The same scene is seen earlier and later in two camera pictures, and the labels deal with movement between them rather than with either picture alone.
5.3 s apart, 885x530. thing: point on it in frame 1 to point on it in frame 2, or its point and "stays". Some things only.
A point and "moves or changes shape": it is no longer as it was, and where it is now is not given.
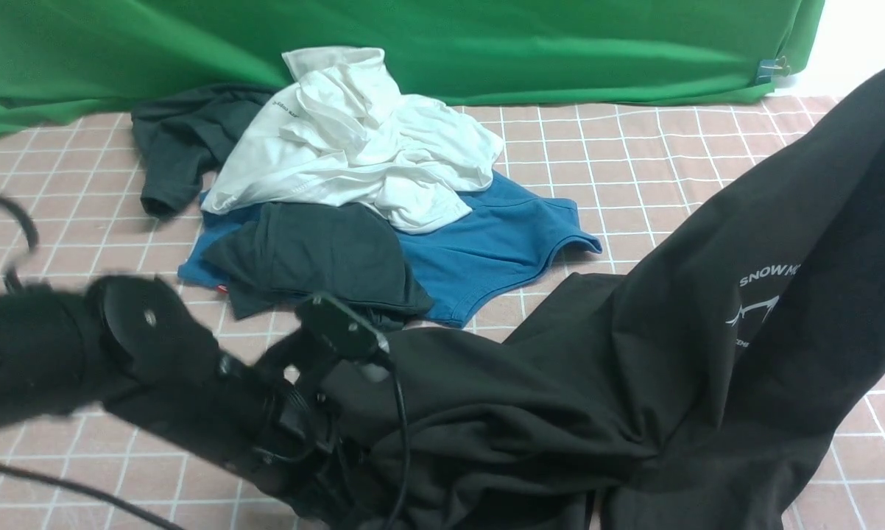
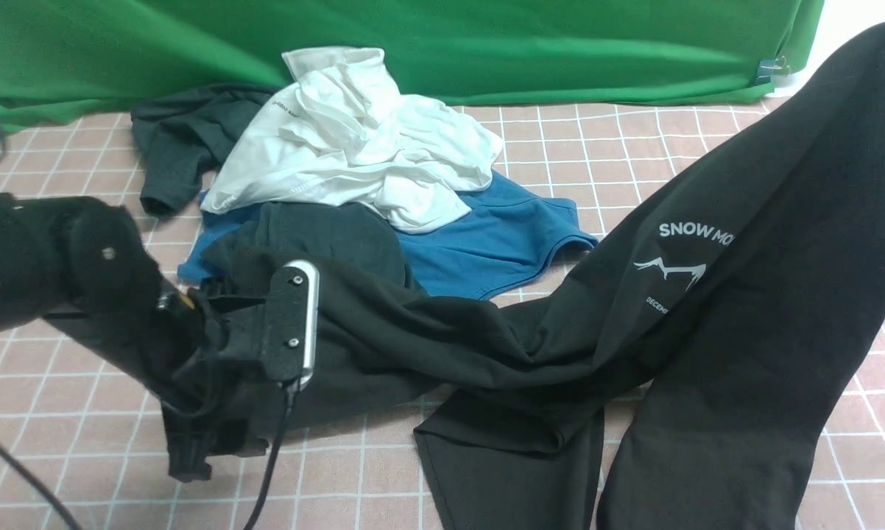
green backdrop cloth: (30, 57) stays
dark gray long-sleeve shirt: (688, 387) moves or changes shape
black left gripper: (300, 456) to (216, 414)
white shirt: (341, 131) stays
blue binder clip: (769, 68) stays
